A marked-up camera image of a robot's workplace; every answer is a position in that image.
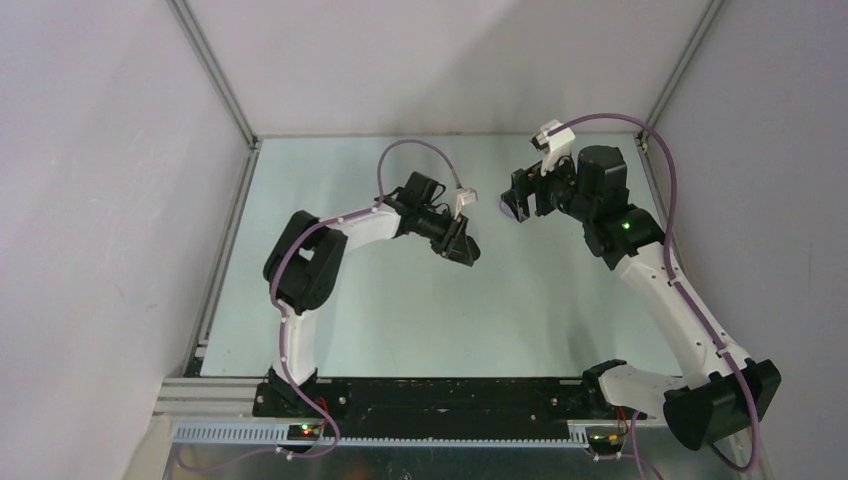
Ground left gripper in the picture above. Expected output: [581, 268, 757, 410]
[414, 207, 473, 267]

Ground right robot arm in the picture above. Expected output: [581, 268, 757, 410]
[501, 145, 782, 451]

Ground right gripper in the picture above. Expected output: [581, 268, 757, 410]
[502, 146, 596, 223]

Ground right controller board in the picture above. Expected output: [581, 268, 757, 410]
[586, 434, 627, 458]

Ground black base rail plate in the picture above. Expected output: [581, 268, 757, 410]
[252, 373, 620, 441]

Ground lavender earbud charging case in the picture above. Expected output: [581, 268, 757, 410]
[498, 199, 514, 219]

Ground controller board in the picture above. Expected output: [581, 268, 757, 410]
[586, 434, 627, 458]
[286, 424, 323, 441]

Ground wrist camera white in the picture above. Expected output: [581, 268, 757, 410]
[530, 119, 576, 176]
[451, 187, 478, 219]

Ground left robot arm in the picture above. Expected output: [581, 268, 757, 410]
[263, 172, 481, 417]

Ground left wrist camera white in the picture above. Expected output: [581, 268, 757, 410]
[451, 187, 478, 219]

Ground grey slotted cable duct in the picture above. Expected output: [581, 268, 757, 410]
[173, 421, 591, 449]

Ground left controller board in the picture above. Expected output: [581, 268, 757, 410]
[286, 424, 323, 441]

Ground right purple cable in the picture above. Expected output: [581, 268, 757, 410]
[553, 112, 763, 474]

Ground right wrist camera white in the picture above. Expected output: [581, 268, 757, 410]
[530, 119, 576, 176]

